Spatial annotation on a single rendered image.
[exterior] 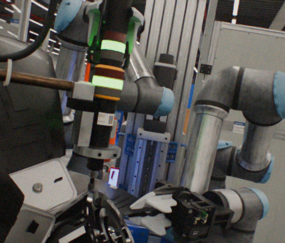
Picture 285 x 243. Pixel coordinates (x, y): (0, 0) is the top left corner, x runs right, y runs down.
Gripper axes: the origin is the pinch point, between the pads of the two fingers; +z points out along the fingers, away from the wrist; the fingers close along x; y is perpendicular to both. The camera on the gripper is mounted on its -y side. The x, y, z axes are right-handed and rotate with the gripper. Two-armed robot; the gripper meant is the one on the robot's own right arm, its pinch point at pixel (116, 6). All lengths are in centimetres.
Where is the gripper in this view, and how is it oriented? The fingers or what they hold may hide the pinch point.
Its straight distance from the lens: 45.2
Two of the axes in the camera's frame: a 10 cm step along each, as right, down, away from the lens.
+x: -9.8, -1.5, -1.4
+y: -1.6, 9.8, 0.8
